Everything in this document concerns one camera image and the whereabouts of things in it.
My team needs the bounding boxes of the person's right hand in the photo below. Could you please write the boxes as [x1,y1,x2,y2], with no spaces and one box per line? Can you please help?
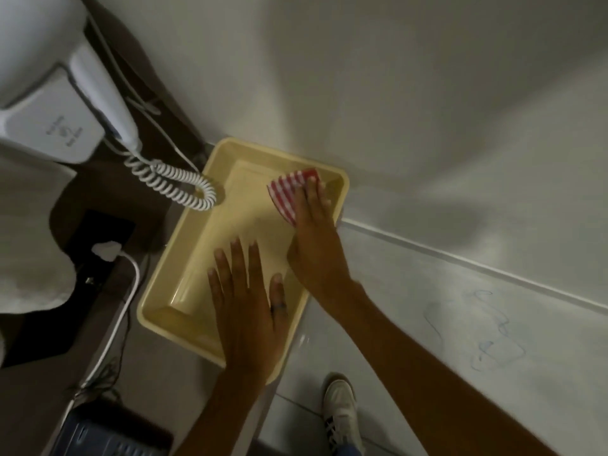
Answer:
[288,177,365,315]

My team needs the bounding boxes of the person's left hand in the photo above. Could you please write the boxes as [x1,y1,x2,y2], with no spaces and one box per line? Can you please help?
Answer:
[207,236,289,377]

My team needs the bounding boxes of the red white checked cloth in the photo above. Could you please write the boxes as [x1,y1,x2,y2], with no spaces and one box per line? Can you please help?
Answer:
[266,168,326,227]

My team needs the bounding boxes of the pale yellow plastic tray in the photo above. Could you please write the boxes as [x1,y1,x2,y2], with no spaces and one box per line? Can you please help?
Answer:
[137,136,351,386]

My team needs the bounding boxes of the person's right forearm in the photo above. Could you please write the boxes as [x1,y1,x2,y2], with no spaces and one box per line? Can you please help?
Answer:
[328,282,573,456]

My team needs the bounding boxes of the person's left forearm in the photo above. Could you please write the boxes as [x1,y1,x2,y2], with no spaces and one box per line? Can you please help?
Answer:
[175,366,277,456]

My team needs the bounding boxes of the white power plug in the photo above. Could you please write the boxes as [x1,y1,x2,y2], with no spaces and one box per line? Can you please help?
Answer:
[91,241,123,263]

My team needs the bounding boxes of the white sneaker with dark stripes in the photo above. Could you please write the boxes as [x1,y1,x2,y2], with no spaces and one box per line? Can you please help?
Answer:
[322,376,364,454]

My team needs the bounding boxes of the black flat panel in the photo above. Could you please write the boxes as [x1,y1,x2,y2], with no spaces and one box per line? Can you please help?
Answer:
[0,208,138,368]

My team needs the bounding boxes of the dark blue basket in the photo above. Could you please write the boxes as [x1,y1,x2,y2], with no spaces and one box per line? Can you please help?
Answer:
[51,402,174,456]

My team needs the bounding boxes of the white towel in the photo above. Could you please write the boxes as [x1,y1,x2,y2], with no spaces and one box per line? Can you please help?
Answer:
[0,154,79,315]

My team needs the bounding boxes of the white power cable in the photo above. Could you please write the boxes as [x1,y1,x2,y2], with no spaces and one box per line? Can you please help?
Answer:
[76,252,142,391]

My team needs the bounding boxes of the white coiled dryer cord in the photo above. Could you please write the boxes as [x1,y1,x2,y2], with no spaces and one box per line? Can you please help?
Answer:
[104,137,218,212]

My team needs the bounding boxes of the thin white wall cable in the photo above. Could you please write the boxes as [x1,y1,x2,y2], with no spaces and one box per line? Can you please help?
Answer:
[87,14,202,172]

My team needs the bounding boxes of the white hair dryer wall mount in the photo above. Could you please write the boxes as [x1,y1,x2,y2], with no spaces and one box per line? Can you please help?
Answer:
[0,65,106,165]

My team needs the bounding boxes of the white wall hair dryer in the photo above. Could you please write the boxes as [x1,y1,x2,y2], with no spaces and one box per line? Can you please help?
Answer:
[0,0,143,153]

